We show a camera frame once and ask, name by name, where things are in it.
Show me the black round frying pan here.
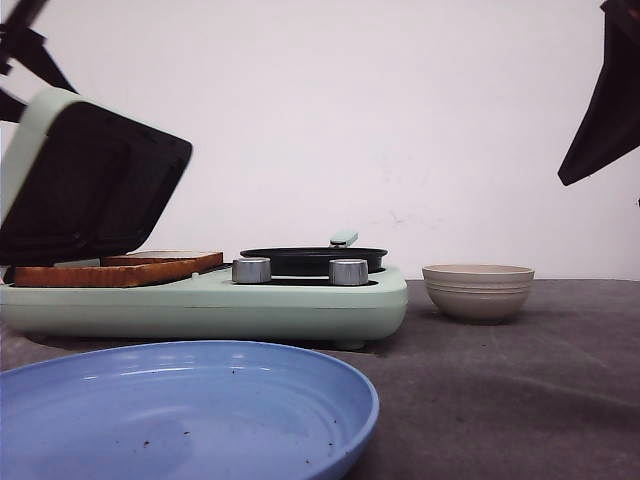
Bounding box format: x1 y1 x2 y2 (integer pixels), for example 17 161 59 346
240 230 388 276

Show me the beige ribbed ceramic bowl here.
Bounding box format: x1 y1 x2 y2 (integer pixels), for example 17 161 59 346
422 264 535 324

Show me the white bread slice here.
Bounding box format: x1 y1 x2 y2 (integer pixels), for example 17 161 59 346
100 250 224 268
13 261 197 288

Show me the left silver control knob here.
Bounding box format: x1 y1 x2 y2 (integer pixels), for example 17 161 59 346
232 257 272 284

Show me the breakfast maker hinged lid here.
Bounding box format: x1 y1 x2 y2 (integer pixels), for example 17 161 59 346
1 88 192 266

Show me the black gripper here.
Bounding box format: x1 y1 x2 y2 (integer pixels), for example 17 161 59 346
0 0 77 123

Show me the silver control knob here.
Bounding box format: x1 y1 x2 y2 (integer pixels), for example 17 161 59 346
329 259 369 286
232 257 272 284

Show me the right silver control knob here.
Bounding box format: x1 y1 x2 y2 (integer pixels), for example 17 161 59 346
329 259 369 286

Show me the blue round plate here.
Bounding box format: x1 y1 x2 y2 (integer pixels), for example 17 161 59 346
1 341 379 479

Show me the mint green breakfast maker base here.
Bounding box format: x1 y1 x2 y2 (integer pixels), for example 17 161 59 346
1 267 408 349

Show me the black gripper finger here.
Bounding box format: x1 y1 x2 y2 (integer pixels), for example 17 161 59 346
558 1 639 186

